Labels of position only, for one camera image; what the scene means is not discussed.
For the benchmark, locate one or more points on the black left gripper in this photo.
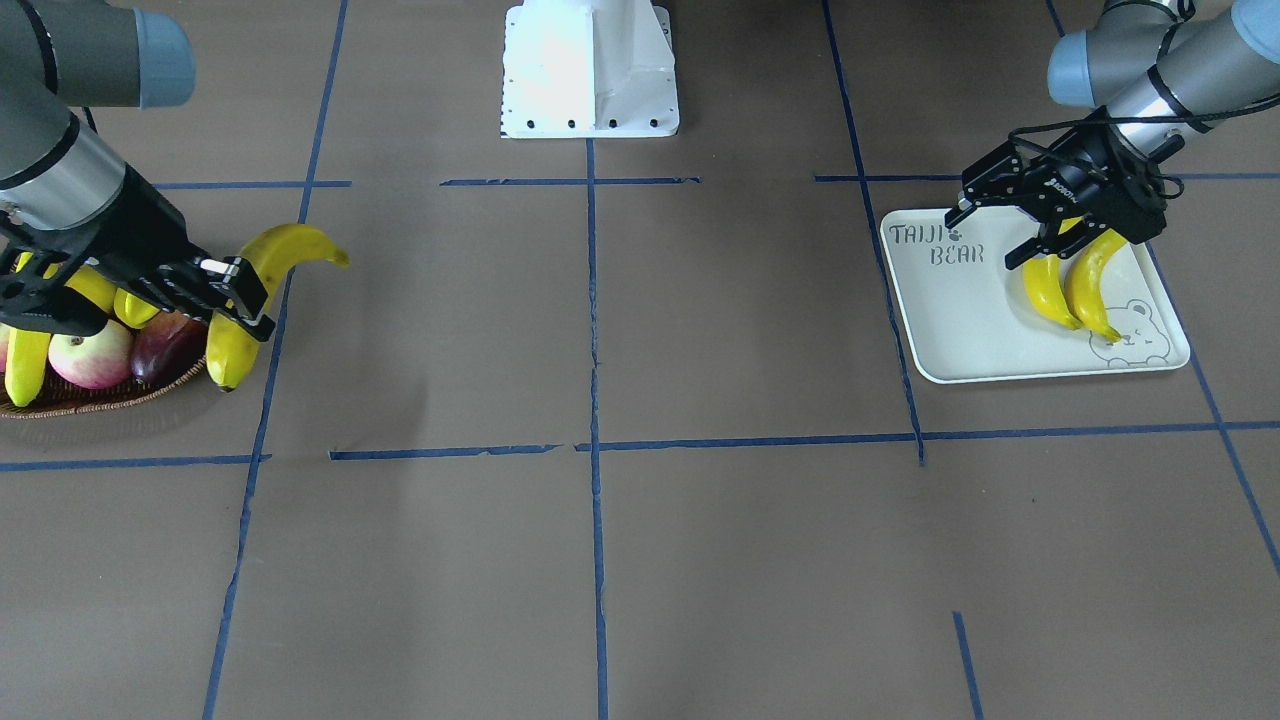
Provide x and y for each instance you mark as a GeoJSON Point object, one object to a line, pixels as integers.
{"type": "Point", "coordinates": [1083, 172]}

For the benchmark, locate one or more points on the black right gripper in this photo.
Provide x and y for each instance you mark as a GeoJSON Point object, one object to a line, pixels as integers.
{"type": "Point", "coordinates": [143, 232]}

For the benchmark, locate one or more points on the yellow banana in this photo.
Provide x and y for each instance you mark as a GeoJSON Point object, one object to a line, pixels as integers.
{"type": "Point", "coordinates": [1041, 278]}
{"type": "Point", "coordinates": [233, 341]}
{"type": "Point", "coordinates": [26, 359]}
{"type": "Point", "coordinates": [1084, 285]}

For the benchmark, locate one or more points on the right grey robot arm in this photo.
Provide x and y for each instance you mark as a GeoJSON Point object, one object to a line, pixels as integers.
{"type": "Point", "coordinates": [69, 200]}

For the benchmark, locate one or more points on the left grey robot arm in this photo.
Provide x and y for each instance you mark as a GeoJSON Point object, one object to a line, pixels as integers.
{"type": "Point", "coordinates": [1151, 79]}

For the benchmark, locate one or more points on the white bear tray plate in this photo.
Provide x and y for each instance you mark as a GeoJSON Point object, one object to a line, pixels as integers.
{"type": "Point", "coordinates": [968, 319]}

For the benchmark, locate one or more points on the brown wicker basket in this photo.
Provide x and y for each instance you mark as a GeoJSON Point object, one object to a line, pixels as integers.
{"type": "Point", "coordinates": [61, 398]}

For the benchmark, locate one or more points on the red purple mango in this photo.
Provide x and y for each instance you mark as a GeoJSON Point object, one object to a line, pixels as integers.
{"type": "Point", "coordinates": [169, 346]}

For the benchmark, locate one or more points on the yellow green starfruit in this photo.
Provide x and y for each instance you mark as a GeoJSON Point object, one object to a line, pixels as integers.
{"type": "Point", "coordinates": [132, 311]}

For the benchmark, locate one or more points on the pink apple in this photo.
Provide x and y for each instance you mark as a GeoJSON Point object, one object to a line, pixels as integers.
{"type": "Point", "coordinates": [100, 361]}

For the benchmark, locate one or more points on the yellow pear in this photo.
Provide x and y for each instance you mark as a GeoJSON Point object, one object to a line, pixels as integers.
{"type": "Point", "coordinates": [97, 289]}

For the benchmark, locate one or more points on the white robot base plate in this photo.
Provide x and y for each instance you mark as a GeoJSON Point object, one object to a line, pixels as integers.
{"type": "Point", "coordinates": [588, 69]}

